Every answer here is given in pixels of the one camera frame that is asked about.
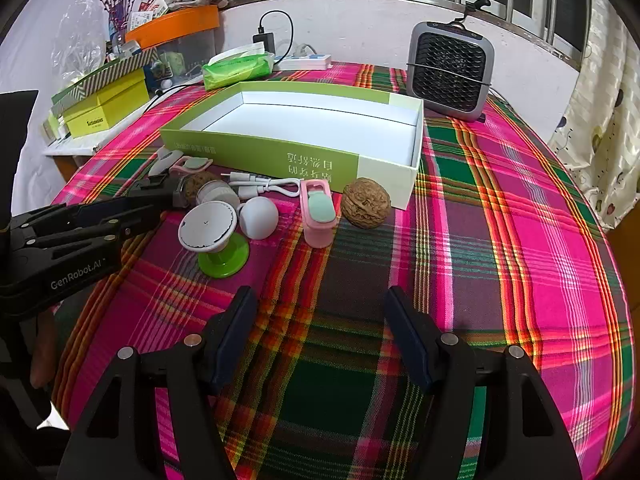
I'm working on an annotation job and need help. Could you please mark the striped box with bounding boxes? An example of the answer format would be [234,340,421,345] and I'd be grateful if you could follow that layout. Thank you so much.
[50,46,158,116]

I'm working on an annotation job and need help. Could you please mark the clear storage bin orange lid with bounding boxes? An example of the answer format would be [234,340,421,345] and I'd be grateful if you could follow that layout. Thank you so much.
[125,5,221,81]

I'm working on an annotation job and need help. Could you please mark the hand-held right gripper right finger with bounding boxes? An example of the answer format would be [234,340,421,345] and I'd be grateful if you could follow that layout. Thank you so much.
[385,285,583,480]

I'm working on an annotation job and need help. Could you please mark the grey small heater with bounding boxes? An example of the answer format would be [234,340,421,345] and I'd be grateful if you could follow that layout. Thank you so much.
[405,21,496,122]

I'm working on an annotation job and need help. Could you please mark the colourful paper packets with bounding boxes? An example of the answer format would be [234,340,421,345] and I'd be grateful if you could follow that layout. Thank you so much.
[115,0,171,36]

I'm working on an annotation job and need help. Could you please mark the green and white cardboard box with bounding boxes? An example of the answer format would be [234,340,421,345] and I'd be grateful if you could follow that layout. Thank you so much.
[160,81,425,211]

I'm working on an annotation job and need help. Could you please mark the pink clip green pad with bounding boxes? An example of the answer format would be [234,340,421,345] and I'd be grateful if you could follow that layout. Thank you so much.
[170,156,215,176]

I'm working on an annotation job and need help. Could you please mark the white side table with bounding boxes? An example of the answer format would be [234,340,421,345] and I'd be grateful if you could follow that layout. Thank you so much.
[42,130,103,158]

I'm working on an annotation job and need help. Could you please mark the pink device with grey cap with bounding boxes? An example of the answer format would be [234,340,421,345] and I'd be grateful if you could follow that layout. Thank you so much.
[299,180,333,249]

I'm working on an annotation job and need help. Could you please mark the white ball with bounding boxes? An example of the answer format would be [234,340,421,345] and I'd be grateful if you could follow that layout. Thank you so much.
[239,196,280,240]

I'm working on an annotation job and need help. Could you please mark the white disc green base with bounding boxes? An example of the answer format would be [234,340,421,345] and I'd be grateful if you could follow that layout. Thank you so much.
[178,201,251,278]

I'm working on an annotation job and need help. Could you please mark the person's left forearm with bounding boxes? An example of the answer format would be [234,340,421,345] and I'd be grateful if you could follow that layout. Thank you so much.
[27,305,61,391]

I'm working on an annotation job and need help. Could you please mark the black hook strap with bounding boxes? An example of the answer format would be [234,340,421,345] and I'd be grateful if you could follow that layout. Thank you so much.
[452,0,493,31]

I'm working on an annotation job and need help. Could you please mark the yellow-green box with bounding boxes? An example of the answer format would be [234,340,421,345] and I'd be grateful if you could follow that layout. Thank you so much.
[62,67,151,140]

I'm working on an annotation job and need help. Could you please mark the white power strip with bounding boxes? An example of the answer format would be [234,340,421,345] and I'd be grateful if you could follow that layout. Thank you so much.
[272,40,333,72]

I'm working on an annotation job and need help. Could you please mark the brown walnut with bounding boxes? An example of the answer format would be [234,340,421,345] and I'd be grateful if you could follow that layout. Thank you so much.
[181,171,218,208]
[341,177,392,230]

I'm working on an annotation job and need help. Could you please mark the white charging cable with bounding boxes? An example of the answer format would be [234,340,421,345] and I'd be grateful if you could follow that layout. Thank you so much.
[222,170,303,201]

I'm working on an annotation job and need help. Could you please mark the white clip grey pad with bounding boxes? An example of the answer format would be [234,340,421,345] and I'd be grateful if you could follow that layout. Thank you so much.
[148,147,185,177]

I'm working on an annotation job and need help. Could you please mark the clear plastic bag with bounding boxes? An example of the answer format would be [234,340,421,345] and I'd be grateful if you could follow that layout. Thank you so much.
[60,0,111,86]

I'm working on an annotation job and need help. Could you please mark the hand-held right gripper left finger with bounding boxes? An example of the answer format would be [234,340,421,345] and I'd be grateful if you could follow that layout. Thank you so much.
[57,286,258,480]

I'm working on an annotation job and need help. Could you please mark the thin black cable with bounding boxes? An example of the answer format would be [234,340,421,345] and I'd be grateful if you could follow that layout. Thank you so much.
[150,84,206,106]

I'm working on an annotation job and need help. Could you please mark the black charger with cable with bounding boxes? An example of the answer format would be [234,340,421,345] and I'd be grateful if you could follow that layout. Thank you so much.
[252,10,296,56]

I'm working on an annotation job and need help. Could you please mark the green tissue pack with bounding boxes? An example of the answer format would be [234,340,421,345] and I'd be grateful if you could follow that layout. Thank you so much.
[201,45,276,92]

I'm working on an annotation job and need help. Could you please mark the plaid tablecloth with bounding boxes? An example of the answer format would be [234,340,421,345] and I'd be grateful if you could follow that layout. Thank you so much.
[50,60,636,480]

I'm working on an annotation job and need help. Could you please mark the cream patterned curtain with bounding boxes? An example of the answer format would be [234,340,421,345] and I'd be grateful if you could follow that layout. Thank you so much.
[547,5,640,233]

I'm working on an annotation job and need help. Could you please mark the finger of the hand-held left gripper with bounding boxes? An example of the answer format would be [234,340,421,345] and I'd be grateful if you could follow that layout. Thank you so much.
[12,174,190,227]
[20,204,166,262]

